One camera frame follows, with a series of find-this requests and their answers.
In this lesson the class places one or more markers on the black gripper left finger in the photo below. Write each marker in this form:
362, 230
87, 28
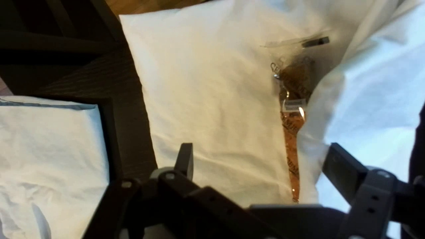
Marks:
170, 198

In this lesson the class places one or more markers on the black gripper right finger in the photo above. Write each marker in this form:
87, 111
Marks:
376, 198

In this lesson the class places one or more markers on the white towel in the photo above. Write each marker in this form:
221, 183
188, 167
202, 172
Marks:
207, 79

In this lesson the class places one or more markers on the clear snack package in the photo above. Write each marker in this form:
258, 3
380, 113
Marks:
292, 68

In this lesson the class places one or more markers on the folded white cloth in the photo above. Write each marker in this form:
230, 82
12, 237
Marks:
53, 168

